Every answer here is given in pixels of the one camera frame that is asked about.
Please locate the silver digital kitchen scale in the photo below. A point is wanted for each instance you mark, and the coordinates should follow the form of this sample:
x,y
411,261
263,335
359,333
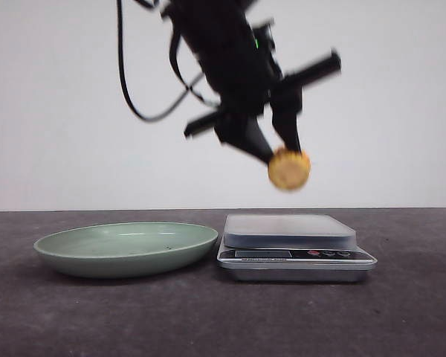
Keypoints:
x,y
301,247

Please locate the light green plate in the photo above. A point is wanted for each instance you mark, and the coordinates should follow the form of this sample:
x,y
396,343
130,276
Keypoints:
x,y
123,250

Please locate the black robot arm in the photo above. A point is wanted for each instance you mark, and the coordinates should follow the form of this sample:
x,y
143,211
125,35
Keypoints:
x,y
214,26

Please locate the yellow corn cob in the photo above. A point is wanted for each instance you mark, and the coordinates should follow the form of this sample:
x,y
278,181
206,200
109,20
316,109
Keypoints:
x,y
289,170

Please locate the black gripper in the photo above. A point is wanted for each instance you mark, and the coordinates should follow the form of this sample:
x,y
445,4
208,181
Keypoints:
x,y
248,79

